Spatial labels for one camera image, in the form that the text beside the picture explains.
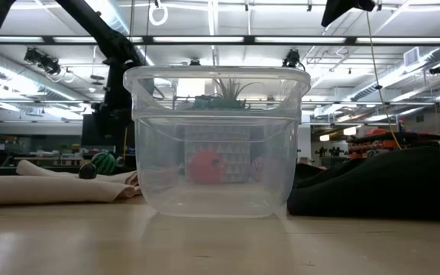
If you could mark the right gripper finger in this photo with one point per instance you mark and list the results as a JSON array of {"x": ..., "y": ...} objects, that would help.
[
  {"x": 327, "y": 17},
  {"x": 344, "y": 5}
]

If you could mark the green toy watermelon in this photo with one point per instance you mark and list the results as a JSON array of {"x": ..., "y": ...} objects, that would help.
[{"x": 104, "y": 163}]

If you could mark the dark toy plum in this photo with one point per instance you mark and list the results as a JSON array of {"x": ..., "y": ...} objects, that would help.
[{"x": 87, "y": 171}]

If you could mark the purple striped toy onion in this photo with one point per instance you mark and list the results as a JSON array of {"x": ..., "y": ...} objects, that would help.
[{"x": 257, "y": 170}]

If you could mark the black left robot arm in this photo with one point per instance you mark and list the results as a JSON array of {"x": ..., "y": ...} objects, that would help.
[{"x": 107, "y": 42}]

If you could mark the clear plastic tupperware container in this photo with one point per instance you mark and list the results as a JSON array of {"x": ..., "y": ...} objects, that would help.
[{"x": 216, "y": 198}]

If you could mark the white vent grille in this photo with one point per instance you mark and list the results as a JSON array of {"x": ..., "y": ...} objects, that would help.
[{"x": 411, "y": 56}]

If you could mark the cluttered background workbench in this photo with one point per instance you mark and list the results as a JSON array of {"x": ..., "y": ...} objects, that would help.
[{"x": 52, "y": 154}]

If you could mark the black ceiling beam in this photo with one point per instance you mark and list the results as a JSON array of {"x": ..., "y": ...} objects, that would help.
[{"x": 147, "y": 39}]

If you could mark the black ceiling lamp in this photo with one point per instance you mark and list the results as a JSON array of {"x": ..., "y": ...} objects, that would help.
[{"x": 437, "y": 69}]

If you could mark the black ceiling-mounted device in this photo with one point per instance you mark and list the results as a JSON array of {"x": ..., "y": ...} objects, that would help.
[{"x": 42, "y": 61}]

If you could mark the beige cloth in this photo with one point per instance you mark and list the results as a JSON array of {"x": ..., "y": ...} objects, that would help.
[{"x": 44, "y": 191}]

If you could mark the potted succulent plant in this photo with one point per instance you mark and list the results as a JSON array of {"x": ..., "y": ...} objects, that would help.
[{"x": 235, "y": 153}]

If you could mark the red and black tool rack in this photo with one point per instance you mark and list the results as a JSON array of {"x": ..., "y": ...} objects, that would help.
[{"x": 380, "y": 145}]

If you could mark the black cloth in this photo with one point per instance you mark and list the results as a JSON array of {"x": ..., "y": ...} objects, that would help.
[{"x": 395, "y": 183}]

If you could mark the black ceiling camera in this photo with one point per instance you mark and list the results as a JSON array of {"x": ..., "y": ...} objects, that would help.
[{"x": 292, "y": 58}]

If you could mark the silver ventilation duct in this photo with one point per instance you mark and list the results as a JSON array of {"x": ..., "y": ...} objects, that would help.
[
  {"x": 395, "y": 74},
  {"x": 118, "y": 17}
]

